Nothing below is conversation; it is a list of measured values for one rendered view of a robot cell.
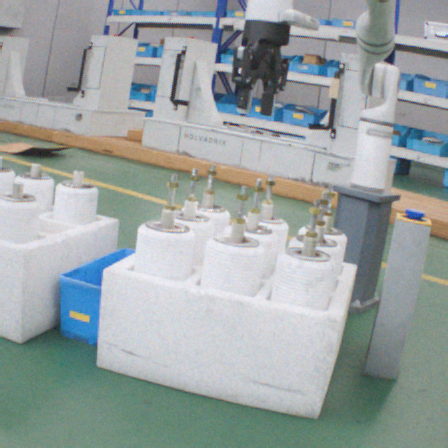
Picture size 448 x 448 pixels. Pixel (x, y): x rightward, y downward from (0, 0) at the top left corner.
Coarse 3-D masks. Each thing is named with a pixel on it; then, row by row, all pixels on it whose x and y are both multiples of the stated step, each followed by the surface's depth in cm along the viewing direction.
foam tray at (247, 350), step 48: (144, 288) 106; (192, 288) 104; (336, 288) 116; (144, 336) 107; (192, 336) 105; (240, 336) 103; (288, 336) 101; (336, 336) 99; (192, 384) 106; (240, 384) 104; (288, 384) 102
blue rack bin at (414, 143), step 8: (416, 136) 595; (424, 136) 610; (432, 136) 605; (440, 136) 600; (408, 144) 574; (416, 144) 569; (424, 144) 564; (432, 144) 558; (424, 152) 566; (432, 152) 561; (440, 152) 557
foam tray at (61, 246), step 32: (64, 224) 134; (96, 224) 138; (0, 256) 111; (32, 256) 113; (64, 256) 124; (96, 256) 138; (0, 288) 112; (32, 288) 114; (0, 320) 114; (32, 320) 116
